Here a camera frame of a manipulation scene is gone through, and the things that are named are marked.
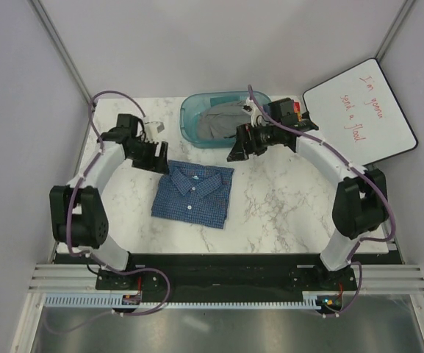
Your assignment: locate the teal plastic bin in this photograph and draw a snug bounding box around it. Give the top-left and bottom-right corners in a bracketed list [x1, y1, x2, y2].
[179, 90, 272, 149]

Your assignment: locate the grey shirt in bin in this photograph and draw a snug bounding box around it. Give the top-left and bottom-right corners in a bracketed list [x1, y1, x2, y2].
[195, 101, 251, 140]

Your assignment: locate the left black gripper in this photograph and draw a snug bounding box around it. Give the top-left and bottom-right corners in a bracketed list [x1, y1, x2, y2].
[128, 138, 170, 176]

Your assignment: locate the Roald Dahl book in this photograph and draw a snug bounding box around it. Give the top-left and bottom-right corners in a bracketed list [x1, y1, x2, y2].
[293, 101, 301, 120]

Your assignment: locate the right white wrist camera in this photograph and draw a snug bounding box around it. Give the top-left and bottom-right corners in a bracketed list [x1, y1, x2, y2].
[242, 97, 260, 119]

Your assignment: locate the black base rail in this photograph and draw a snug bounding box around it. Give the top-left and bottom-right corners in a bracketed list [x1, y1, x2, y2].
[96, 254, 357, 302]

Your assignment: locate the purple cable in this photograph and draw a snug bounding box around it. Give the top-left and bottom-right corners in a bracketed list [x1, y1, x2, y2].
[44, 90, 173, 333]
[246, 85, 397, 318]

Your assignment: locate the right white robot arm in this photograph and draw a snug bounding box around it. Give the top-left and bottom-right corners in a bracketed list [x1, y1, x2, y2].
[227, 98, 389, 290]

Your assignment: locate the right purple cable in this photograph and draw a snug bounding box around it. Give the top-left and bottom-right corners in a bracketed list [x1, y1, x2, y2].
[246, 85, 397, 318]

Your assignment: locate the whiteboard with red writing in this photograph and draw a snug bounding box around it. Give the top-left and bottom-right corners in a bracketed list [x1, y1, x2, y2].
[302, 58, 418, 165]

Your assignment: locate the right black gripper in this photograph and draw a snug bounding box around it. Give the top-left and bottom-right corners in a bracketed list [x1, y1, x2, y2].
[226, 121, 280, 163]

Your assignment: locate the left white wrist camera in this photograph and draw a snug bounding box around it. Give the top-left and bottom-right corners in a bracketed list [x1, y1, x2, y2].
[143, 117, 165, 141]

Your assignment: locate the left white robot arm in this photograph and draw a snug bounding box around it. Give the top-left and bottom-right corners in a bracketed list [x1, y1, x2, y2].
[49, 113, 169, 289]

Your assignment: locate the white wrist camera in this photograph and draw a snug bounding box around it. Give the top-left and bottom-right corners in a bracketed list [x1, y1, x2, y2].
[242, 97, 260, 119]
[143, 117, 165, 141]

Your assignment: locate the white slotted cable duct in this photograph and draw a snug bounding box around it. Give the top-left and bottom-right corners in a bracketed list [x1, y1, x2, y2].
[43, 293, 341, 310]

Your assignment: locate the blue checkered long sleeve shirt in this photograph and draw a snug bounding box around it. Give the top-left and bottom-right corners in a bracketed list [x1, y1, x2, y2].
[151, 160, 234, 229]

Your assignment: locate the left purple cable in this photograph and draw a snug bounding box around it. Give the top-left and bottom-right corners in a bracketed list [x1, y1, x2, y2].
[44, 90, 173, 333]

